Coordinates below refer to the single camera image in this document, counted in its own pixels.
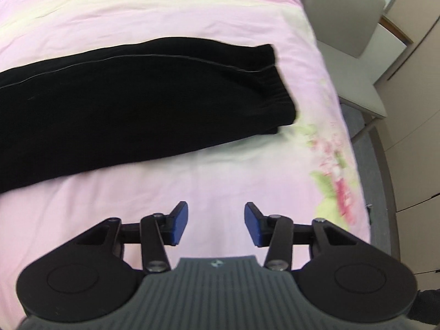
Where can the black pants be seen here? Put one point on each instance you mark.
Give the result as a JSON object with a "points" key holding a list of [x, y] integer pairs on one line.
{"points": [[137, 110]]}

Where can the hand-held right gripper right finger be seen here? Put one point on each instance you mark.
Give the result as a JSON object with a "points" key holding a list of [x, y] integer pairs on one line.
{"points": [[252, 225]]}

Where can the pink floral bed blanket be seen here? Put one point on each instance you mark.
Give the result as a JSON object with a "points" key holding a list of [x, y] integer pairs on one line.
{"points": [[172, 10]]}

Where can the light wooden wardrobe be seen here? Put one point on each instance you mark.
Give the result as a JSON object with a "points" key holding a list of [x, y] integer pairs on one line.
{"points": [[412, 110]]}

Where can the beige chair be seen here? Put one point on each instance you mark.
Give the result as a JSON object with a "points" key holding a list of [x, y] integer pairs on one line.
{"points": [[347, 17]]}

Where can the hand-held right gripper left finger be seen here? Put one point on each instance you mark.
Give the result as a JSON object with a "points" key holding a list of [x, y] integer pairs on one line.
{"points": [[180, 224]]}

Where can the dark cloth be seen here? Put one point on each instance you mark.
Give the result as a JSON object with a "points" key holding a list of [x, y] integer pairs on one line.
{"points": [[426, 304]]}

